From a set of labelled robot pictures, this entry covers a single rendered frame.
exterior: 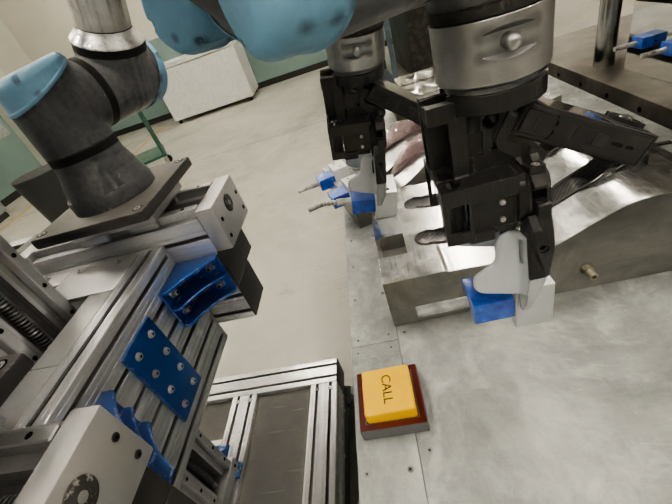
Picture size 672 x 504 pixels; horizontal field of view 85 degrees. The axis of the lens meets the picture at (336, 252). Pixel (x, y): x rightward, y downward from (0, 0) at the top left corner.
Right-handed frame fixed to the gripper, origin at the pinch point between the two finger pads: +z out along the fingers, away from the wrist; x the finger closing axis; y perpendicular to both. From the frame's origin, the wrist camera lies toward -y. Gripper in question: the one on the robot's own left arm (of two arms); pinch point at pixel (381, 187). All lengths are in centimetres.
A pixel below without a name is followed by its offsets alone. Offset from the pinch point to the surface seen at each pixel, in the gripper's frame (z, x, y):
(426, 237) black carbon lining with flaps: 3.3, 10.0, -5.6
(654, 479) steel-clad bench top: 5.2, 43.6, -19.4
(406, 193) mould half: 4.9, -4.0, -5.0
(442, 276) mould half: 2.4, 18.9, -5.9
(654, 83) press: 11, -45, -77
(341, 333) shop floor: 104, -39, 19
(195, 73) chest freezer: 149, -597, 241
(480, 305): -5.8, 30.0, -6.5
